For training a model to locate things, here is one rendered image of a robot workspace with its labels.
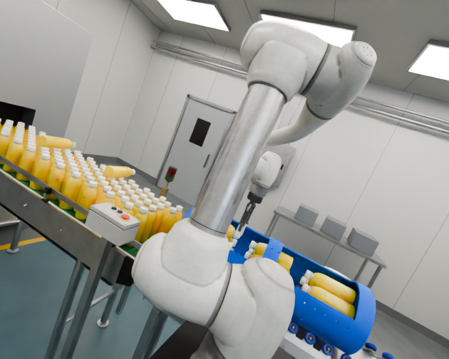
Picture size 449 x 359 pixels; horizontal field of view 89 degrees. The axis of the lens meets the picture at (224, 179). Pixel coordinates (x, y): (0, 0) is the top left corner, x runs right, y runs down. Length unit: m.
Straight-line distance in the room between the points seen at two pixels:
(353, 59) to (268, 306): 0.57
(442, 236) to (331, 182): 1.72
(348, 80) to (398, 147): 4.03
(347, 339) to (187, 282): 0.78
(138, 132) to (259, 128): 5.67
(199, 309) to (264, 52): 0.59
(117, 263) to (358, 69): 1.19
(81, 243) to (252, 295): 1.04
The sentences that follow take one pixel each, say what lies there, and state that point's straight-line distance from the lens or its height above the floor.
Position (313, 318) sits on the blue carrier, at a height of 1.07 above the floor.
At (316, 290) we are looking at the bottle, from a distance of 1.15.
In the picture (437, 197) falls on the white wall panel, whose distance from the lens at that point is 4.78.
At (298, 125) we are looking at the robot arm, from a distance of 0.80.
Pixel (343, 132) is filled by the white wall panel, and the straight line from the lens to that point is 4.55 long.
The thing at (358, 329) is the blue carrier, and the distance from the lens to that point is 1.15.
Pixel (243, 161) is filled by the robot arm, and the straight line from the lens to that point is 0.54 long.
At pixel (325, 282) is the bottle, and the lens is 1.19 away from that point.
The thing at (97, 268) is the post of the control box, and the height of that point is 0.83.
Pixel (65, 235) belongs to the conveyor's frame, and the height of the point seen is 0.80.
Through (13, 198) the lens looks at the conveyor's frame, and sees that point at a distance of 1.80.
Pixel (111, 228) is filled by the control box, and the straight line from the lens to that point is 1.10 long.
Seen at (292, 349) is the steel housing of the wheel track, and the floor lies 0.89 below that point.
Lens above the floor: 1.57
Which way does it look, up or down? 9 degrees down
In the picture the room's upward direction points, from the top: 23 degrees clockwise
